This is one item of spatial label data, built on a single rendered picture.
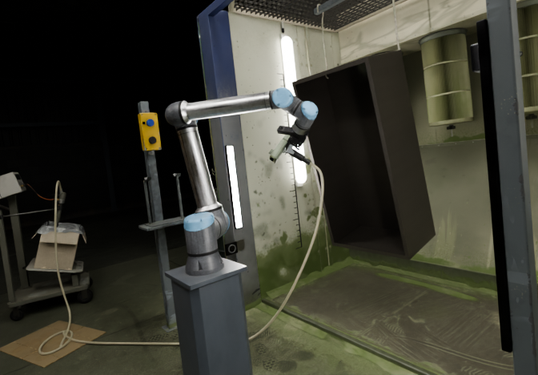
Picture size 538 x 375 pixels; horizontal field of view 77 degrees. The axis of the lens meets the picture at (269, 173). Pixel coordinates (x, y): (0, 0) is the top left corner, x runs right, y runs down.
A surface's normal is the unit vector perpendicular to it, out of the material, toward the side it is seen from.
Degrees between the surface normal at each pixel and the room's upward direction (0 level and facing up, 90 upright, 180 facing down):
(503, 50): 90
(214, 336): 90
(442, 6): 90
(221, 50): 90
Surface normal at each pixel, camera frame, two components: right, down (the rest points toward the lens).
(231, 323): 0.61, -0.03
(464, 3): -0.78, 0.12
